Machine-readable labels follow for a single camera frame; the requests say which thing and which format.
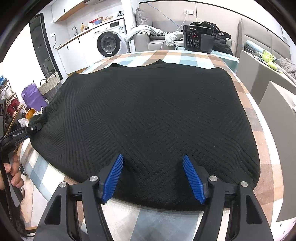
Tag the person's left hand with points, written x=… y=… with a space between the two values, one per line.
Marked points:
x=13 y=169

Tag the black electric pressure cooker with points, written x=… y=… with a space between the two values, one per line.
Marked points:
x=198 y=38

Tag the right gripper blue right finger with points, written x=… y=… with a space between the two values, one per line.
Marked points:
x=197 y=177

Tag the checkered tablecloth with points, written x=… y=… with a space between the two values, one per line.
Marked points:
x=130 y=222

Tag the small checkered side table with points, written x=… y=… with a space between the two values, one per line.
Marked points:
x=222 y=56

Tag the black textured sweater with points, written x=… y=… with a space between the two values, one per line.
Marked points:
x=153 y=115

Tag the purple bag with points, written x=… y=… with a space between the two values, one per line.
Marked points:
x=33 y=98

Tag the white washing machine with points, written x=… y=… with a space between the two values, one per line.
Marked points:
x=109 y=39

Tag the woven laundry basket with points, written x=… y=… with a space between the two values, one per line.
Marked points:
x=49 y=86

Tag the grey bedside cabinet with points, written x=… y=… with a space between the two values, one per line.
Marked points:
x=255 y=75

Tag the green plush toy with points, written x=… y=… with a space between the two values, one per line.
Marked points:
x=269 y=59

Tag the wooden shelf rack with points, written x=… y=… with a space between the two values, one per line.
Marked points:
x=11 y=107

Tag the grey sofa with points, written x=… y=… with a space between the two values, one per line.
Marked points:
x=165 y=19

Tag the white kitchen cabinet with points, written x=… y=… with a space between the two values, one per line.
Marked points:
x=78 y=53

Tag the grey bed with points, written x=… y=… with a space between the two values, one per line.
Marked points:
x=252 y=31

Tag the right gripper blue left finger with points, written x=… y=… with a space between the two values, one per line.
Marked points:
x=108 y=178

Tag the white blanket on sofa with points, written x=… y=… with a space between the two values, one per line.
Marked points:
x=141 y=29

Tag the black clothes pile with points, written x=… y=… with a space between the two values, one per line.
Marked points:
x=219 y=39

